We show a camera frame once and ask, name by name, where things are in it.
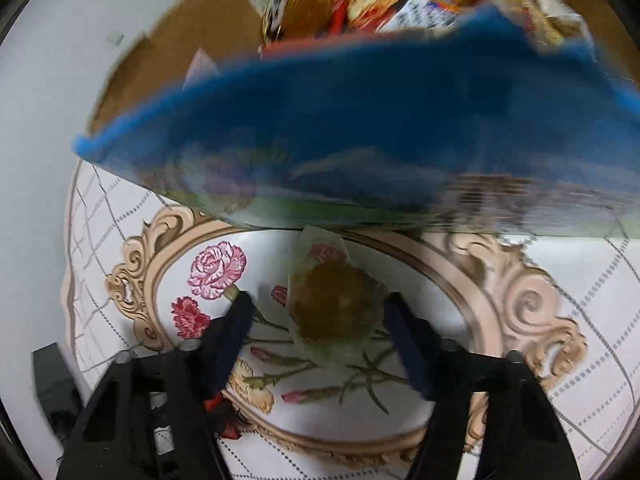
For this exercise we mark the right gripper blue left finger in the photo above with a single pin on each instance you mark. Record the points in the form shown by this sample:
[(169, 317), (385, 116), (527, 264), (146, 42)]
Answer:
[(223, 341)]

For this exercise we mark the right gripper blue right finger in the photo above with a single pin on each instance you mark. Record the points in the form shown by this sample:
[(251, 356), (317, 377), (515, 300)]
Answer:
[(417, 344)]

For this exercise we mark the small red snack packet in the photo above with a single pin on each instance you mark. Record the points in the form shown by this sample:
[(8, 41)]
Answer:
[(222, 418)]

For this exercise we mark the clear packet brown egg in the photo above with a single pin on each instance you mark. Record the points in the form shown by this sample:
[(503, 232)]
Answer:
[(335, 307)]

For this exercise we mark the yellow clear cake packet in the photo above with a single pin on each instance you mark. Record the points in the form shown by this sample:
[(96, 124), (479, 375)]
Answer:
[(526, 14)]

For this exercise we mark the yellow red noodle packet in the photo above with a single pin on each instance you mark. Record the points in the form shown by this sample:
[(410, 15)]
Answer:
[(385, 16)]

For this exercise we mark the yellow panda snack bag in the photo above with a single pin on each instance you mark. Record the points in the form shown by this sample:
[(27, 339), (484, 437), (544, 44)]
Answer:
[(294, 19)]

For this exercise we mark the grey white snack packet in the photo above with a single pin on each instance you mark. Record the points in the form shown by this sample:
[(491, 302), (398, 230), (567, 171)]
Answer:
[(564, 19)]

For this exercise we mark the red snack bag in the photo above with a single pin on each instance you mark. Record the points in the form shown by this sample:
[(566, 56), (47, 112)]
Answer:
[(338, 19)]

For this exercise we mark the white quilted floral blanket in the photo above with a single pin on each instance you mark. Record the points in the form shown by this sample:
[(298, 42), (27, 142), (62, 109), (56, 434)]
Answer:
[(314, 402)]

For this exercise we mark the blue milk cardboard box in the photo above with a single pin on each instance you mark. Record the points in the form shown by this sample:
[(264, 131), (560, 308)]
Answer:
[(465, 127)]

